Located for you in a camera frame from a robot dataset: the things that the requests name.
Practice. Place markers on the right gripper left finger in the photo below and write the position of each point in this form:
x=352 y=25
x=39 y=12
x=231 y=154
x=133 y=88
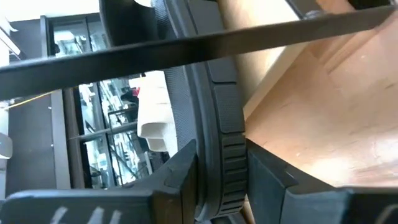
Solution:
x=93 y=205

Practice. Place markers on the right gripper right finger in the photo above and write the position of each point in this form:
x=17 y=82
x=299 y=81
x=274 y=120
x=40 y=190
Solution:
x=311 y=205

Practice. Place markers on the white rubber slide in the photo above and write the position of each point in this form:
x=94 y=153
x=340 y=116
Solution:
x=155 y=109

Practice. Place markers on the black rubber slide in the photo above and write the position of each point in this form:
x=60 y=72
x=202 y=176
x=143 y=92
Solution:
x=214 y=102

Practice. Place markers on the black framed glass partition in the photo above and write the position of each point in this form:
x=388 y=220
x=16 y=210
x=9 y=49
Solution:
x=93 y=124

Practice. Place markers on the black metal table frame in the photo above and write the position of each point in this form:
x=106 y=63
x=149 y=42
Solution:
x=298 y=6

